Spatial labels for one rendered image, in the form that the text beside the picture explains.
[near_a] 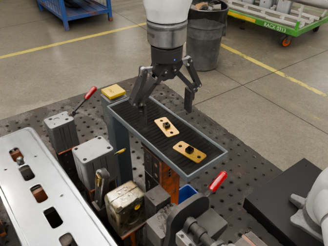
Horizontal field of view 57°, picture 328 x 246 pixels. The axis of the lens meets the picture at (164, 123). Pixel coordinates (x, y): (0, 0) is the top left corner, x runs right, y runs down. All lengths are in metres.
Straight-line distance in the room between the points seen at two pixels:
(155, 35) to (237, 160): 0.90
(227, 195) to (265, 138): 1.50
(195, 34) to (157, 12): 2.78
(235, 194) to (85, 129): 0.82
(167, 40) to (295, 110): 2.59
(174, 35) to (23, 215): 0.61
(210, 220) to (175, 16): 0.42
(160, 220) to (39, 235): 0.31
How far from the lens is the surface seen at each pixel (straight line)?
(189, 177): 0.71
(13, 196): 0.98
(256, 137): 2.71
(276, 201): 1.24
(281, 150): 2.65
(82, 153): 0.87
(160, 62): 0.70
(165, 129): 0.83
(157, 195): 0.75
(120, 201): 0.77
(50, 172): 1.00
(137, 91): 0.72
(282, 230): 1.18
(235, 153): 1.47
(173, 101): 1.78
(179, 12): 0.65
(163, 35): 0.66
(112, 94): 1.00
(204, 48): 3.46
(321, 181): 1.07
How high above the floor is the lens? 1.69
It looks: 38 degrees down
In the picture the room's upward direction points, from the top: straight up
